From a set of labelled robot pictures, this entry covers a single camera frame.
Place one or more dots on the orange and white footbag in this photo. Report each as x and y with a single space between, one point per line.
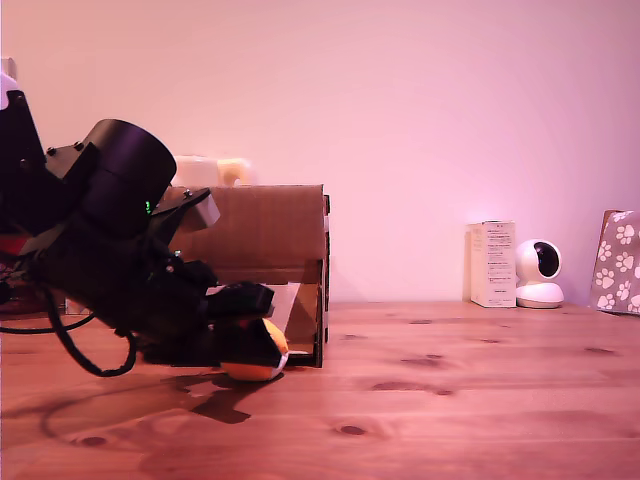
250 374

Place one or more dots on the cardboard dice tower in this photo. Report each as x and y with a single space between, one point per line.
270 225

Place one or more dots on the cream water bottle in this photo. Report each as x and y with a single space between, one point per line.
200 170

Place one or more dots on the white printed carton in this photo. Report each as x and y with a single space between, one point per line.
495 265

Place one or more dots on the grey paw print bag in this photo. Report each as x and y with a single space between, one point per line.
617 265

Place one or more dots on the grey gripper camera box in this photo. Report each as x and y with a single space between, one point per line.
202 212

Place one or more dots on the white wall plate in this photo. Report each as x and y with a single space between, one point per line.
6 70

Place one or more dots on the small white round camera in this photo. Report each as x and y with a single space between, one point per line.
537 295

